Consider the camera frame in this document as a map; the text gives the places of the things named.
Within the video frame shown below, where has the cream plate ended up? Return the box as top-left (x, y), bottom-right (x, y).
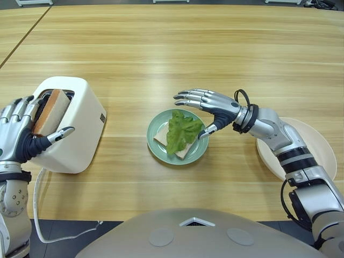
top-left (255, 117), bottom-right (338, 182)

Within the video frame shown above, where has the green plate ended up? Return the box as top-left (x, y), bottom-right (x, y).
top-left (146, 108), bottom-right (210, 166)

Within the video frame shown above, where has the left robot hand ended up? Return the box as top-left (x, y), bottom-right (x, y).
top-left (0, 95), bottom-right (75, 165)

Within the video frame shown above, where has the robot body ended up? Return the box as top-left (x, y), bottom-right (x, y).
top-left (75, 208), bottom-right (327, 258)

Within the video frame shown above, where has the white cord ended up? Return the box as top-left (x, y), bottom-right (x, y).
top-left (33, 167), bottom-right (104, 244)

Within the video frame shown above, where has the black cable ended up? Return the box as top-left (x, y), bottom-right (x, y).
top-left (232, 89), bottom-right (260, 134)
top-left (280, 178), bottom-right (326, 249)

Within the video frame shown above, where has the green lettuce leaf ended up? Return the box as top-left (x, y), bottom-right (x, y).
top-left (166, 109), bottom-right (204, 156)

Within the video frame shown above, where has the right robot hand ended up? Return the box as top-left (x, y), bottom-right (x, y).
top-left (173, 88), bottom-right (242, 140)

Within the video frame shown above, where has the bread slice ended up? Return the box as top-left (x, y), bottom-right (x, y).
top-left (32, 89), bottom-right (71, 135)
top-left (153, 126), bottom-right (195, 161)

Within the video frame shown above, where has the cream toaster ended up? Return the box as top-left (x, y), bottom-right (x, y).
top-left (26, 76), bottom-right (108, 175)

